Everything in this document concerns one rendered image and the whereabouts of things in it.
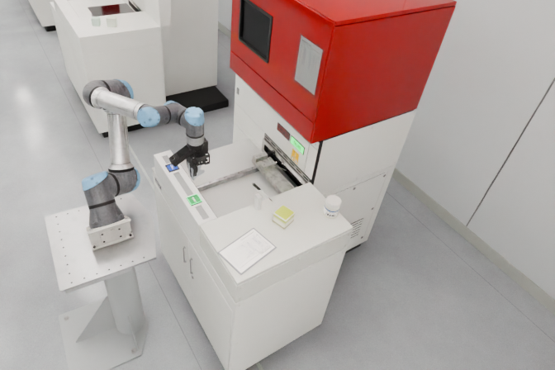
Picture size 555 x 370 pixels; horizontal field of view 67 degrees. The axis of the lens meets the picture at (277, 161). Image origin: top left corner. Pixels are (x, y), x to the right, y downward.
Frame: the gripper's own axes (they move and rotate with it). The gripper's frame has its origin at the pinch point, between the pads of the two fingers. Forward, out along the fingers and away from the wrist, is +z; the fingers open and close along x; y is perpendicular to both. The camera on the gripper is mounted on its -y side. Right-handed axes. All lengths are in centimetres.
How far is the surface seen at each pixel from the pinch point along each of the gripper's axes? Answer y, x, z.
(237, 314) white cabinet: -2, -50, 38
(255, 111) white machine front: 59, 41, 6
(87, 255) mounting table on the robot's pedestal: -49, 3, 29
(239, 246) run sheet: 5.8, -34.3, 13.9
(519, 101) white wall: 207, -32, -7
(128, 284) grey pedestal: -35, 3, 62
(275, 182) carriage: 48, 0, 23
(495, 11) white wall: 207, 7, -49
